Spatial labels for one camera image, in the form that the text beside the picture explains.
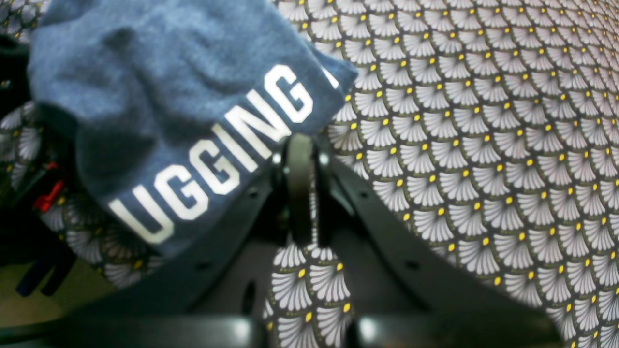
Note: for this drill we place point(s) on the blue T-shirt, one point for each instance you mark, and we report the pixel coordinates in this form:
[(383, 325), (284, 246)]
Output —
[(173, 105)]

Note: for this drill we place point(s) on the fan-patterned table cloth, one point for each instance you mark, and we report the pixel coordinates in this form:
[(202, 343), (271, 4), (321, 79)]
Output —
[(489, 128)]

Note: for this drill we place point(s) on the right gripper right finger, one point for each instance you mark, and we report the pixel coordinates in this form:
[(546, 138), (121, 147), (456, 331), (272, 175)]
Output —
[(403, 294)]

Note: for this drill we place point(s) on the red table clamp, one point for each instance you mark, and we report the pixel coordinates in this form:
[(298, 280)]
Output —
[(48, 187)]

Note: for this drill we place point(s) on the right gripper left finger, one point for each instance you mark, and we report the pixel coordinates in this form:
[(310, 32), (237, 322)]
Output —
[(209, 296)]

